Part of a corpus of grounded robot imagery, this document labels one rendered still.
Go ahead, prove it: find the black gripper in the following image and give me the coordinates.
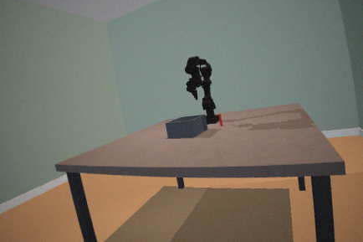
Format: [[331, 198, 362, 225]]
[[187, 74, 212, 100]]

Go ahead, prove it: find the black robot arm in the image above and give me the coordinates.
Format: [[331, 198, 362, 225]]
[[185, 56, 216, 118]]

